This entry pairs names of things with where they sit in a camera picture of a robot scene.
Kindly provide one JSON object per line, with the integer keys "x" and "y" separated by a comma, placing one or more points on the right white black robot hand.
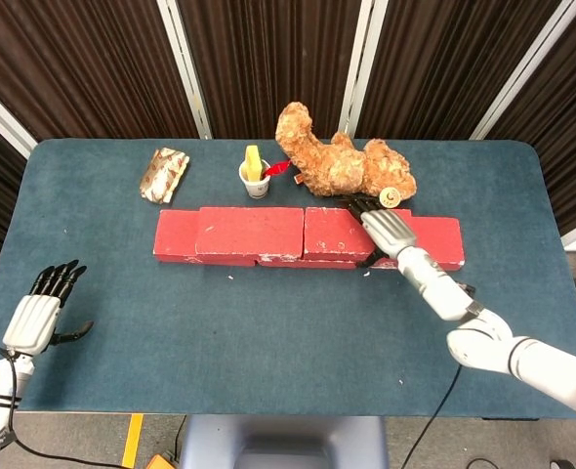
{"x": 390, "y": 232}

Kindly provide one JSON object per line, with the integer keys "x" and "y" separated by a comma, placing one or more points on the small round bottle cap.
{"x": 389, "y": 196}

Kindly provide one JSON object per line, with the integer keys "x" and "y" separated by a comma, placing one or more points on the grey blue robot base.
{"x": 283, "y": 439}

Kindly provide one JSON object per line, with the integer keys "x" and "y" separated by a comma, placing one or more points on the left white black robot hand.
{"x": 31, "y": 325}

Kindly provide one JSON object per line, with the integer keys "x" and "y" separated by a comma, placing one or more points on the yellow sponge stick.
{"x": 253, "y": 158}

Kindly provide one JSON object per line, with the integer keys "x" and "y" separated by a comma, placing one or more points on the yellow floor tape strip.
{"x": 132, "y": 439}

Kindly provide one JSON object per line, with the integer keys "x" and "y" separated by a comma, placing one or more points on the red ribbon piece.
{"x": 275, "y": 168}

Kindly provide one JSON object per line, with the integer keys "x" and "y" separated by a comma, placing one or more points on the blue felt table cover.
{"x": 268, "y": 376}

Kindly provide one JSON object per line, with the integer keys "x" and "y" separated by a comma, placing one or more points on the brown plush teddy bear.
{"x": 337, "y": 168}

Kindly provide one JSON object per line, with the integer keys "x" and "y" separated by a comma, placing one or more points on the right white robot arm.
{"x": 439, "y": 288}

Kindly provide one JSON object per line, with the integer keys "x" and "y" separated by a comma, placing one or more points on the orange floor object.
{"x": 163, "y": 462}

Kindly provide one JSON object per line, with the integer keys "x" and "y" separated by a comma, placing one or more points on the brown corrugated partition panel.
{"x": 83, "y": 63}
{"x": 444, "y": 58}
{"x": 566, "y": 127}
{"x": 268, "y": 49}

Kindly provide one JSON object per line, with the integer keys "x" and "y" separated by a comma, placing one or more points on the white partition frame post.
{"x": 363, "y": 63}
{"x": 527, "y": 68}
{"x": 2, "y": 117}
{"x": 185, "y": 68}

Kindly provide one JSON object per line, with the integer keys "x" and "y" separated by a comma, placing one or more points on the white paper cup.
{"x": 258, "y": 188}

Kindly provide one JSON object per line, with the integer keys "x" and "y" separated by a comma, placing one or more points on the red brick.
{"x": 249, "y": 229}
{"x": 176, "y": 232}
{"x": 332, "y": 229}
{"x": 439, "y": 239}
{"x": 293, "y": 264}

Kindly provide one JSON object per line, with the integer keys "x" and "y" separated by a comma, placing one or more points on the crumpled gold snack wrapper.
{"x": 163, "y": 176}

